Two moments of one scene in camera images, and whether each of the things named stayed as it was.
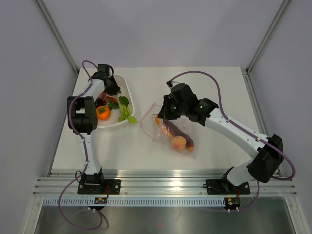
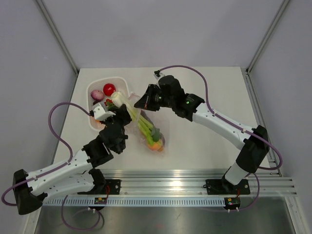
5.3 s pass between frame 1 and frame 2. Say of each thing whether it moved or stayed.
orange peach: moved
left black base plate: stayed
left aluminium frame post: stayed
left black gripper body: moved
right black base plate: stayed
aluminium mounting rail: stayed
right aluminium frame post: stayed
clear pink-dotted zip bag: moved
